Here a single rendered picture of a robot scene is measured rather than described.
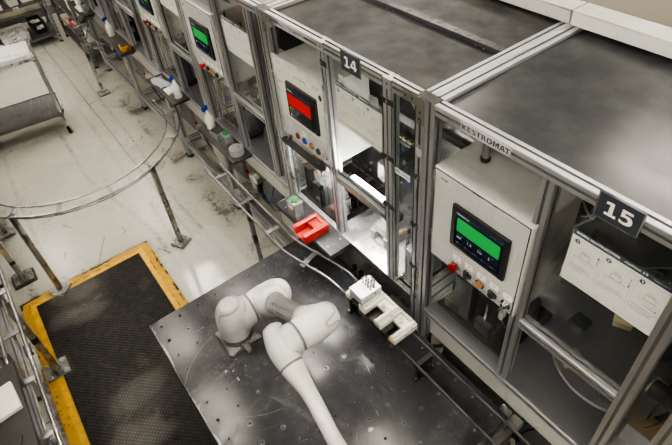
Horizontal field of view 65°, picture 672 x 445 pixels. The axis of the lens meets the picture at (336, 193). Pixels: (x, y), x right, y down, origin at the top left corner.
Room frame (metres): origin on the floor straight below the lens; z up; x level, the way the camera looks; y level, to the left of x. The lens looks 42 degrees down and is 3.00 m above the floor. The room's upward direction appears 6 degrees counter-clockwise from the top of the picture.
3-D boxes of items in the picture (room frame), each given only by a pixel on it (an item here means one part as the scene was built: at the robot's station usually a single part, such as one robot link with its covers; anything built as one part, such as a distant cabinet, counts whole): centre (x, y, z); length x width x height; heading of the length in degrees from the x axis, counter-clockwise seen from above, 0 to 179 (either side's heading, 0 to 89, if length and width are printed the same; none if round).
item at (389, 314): (1.52, -0.15, 0.84); 0.36 x 0.14 x 0.10; 33
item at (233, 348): (1.57, 0.57, 0.71); 0.22 x 0.18 x 0.06; 33
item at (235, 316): (1.59, 0.57, 0.85); 0.18 x 0.16 x 0.22; 121
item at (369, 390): (1.37, 0.21, 0.66); 1.50 x 1.06 x 0.04; 33
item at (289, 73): (2.25, 0.03, 1.60); 0.42 x 0.29 x 0.46; 33
